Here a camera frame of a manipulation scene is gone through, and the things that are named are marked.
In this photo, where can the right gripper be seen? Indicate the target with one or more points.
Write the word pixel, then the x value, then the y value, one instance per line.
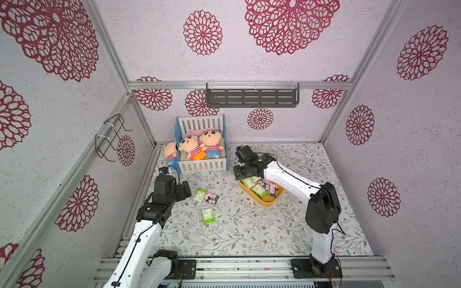
pixel 241 162

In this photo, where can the grey wall shelf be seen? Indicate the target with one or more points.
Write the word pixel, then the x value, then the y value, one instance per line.
pixel 252 98

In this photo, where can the green tissue pack bottom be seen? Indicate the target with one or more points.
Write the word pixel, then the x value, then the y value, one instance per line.
pixel 260 191

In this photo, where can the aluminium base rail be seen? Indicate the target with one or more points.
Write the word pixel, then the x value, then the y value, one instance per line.
pixel 211 270

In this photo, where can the plush doll orange shorts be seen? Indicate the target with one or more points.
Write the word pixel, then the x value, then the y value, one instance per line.
pixel 190 145

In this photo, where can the pink pillow in crib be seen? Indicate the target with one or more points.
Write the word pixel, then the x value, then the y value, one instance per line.
pixel 198 132

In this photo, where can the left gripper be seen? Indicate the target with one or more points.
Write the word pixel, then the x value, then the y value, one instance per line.
pixel 182 195

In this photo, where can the plush doll outside crib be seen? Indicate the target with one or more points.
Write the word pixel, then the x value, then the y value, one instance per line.
pixel 170 153

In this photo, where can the blue white toy crib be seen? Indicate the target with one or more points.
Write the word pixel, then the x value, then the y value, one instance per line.
pixel 201 143

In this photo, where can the pink kuromi tissue pack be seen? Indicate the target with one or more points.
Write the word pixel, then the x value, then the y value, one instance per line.
pixel 211 198
pixel 265 184
pixel 273 190

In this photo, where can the black wire wall rack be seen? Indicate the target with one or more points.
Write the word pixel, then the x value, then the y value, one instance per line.
pixel 104 142

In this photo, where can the yellow plastic storage box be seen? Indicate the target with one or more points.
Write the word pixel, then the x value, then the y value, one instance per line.
pixel 267 200

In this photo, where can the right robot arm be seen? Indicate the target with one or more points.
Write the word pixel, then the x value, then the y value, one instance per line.
pixel 322 214

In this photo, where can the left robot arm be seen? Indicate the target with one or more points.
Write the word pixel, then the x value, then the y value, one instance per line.
pixel 134 270

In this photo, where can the pink kuromi tissue pack bottom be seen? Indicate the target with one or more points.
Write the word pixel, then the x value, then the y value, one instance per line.
pixel 265 184

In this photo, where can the plush doll blue shorts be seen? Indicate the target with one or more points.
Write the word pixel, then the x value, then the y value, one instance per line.
pixel 211 144

